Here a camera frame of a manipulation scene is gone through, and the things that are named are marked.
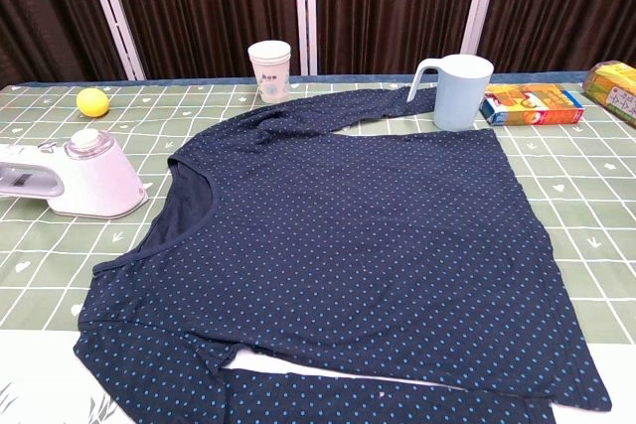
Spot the white handheld steam iron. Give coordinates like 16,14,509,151
0,128,149,220

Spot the navy polka dot shirt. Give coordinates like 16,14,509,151
73,86,613,424

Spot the white paper cup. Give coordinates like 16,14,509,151
247,39,292,104

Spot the dark brown curtain panel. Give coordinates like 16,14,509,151
479,0,636,73
0,0,125,90
103,0,302,81
315,0,483,76

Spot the orange juice carton box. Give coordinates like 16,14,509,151
479,83,586,127

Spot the yellow ball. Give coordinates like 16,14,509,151
76,87,111,120

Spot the green checked tablecloth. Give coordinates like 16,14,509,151
0,74,636,424

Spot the yellow green snack box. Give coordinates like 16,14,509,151
581,60,636,128

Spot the light blue handled mug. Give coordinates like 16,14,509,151
405,53,495,133

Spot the white partition frame post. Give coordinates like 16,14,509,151
459,0,504,68
292,0,319,76
81,0,146,81

